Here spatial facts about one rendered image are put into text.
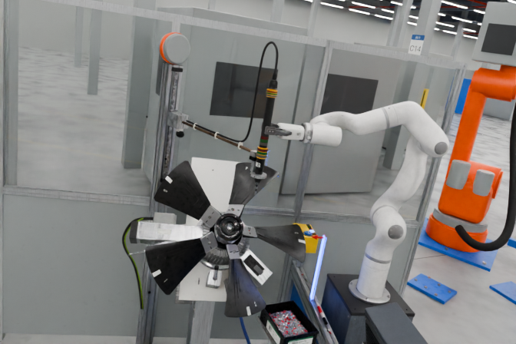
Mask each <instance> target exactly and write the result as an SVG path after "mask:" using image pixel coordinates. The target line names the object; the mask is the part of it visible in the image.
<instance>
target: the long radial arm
mask: <svg viewBox="0 0 516 344"><path fill-rule="evenodd" d="M203 230H204V227H199V226H189V225H178V224H168V223H148V222H138V228H137V243H138V244H150V245H154V244H156V243H163V242H167V241H171V240H175V241H176V242H177V241H182V240H190V239H194V238H201V237H202V236H203V235H202V233H203Z"/></svg>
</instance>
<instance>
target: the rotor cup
mask: <svg viewBox="0 0 516 344"><path fill-rule="evenodd" d="M229 224H230V225H232V229H231V230H229V229H227V226H228V225H229ZM211 230H212V231H213V233H214V236H215V238H216V241H217V248H218V249H220V250H227V249H226V246H225V245H227V244H236V245H238V243H239V242H240V241H241V238H242V234H243V221H242V220H241V219H240V218H239V217H238V216H237V215H236V214H233V213H225V214H223V215H222V216H220V217H219V218H218V219H217V221H216V223H215V224H214V225H213V226H212V228H210V231H211ZM210 231H209V232H210ZM216 235H218V236H217V237H216ZM233 241H234V242H233ZM232 242H233V243H232Z"/></svg>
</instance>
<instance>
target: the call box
mask: <svg viewBox="0 0 516 344"><path fill-rule="evenodd" d="M294 224H298V225H299V226H300V228H301V230H302V232H303V235H304V237H305V241H306V253H316V248H317V244H318V240H319V239H318V238H317V240H316V239H314V238H312V237H313V236H315V235H313V233H312V232H311V233H312V236H307V235H306V234H304V232H305V231H309V228H308V227H307V225H306V224H301V223H294Z"/></svg>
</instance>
